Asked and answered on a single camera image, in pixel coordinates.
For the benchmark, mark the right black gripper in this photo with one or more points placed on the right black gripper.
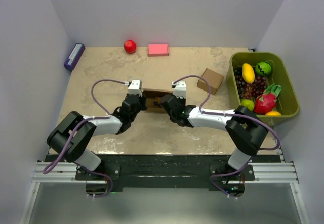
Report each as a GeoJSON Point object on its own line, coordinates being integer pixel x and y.
{"type": "Point", "coordinates": [183, 100]}

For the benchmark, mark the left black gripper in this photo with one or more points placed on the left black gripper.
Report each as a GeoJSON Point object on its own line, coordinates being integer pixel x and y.
{"type": "Point", "coordinates": [143, 99]}

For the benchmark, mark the large brown cardboard box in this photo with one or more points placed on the large brown cardboard box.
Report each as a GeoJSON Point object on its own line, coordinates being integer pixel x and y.
{"type": "Point", "coordinates": [153, 97]}

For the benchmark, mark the small snack wrapper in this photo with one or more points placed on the small snack wrapper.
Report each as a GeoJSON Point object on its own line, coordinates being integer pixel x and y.
{"type": "Point", "coordinates": [156, 101]}

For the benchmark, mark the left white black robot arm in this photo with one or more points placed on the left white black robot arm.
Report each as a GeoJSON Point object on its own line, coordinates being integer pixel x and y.
{"type": "Point", "coordinates": [72, 135]}

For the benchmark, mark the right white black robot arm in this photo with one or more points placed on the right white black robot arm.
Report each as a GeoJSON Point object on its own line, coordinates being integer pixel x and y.
{"type": "Point", "coordinates": [246, 134]}

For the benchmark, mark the small folded cardboard box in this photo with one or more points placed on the small folded cardboard box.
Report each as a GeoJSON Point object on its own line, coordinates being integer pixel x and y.
{"type": "Point", "coordinates": [214, 80]}

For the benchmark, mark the pink rectangular box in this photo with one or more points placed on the pink rectangular box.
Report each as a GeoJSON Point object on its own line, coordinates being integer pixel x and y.
{"type": "Point", "coordinates": [156, 50]}

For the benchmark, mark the purple blue box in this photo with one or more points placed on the purple blue box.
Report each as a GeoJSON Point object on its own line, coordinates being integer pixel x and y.
{"type": "Point", "coordinates": [74, 56]}

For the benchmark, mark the red apple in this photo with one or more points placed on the red apple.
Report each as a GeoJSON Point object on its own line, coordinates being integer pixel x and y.
{"type": "Point", "coordinates": [130, 46]}

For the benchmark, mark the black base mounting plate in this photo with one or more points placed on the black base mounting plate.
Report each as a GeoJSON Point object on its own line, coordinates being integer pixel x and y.
{"type": "Point", "coordinates": [118, 172]}

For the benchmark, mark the purple grapes bunch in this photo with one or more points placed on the purple grapes bunch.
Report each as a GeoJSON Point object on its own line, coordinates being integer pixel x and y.
{"type": "Point", "coordinates": [249, 91]}

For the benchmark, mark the yellow mango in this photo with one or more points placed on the yellow mango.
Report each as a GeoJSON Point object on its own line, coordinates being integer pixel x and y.
{"type": "Point", "coordinates": [248, 73]}

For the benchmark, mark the red dragon fruit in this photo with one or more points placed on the red dragon fruit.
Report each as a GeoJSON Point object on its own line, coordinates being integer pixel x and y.
{"type": "Point", "coordinates": [267, 101]}

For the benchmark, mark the green round fruit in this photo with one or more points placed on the green round fruit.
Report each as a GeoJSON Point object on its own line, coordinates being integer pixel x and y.
{"type": "Point", "coordinates": [263, 68]}

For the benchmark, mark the orange fruit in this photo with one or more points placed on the orange fruit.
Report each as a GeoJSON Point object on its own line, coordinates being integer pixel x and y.
{"type": "Point", "coordinates": [273, 113]}

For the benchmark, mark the olive green plastic bin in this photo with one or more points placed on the olive green plastic bin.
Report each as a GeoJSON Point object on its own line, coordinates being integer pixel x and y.
{"type": "Point", "coordinates": [287, 103]}

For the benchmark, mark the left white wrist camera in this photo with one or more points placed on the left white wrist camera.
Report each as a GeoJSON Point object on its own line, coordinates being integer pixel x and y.
{"type": "Point", "coordinates": [135, 87]}

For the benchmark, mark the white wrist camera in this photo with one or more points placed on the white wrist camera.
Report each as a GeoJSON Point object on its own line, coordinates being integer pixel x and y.
{"type": "Point", "coordinates": [135, 87]}
{"type": "Point", "coordinates": [179, 89]}

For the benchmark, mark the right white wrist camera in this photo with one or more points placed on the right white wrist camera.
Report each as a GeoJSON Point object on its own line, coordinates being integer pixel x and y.
{"type": "Point", "coordinates": [179, 89]}

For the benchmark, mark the aluminium rail frame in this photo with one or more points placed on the aluminium rail frame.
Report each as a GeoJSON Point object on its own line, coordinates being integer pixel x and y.
{"type": "Point", "coordinates": [165, 188]}

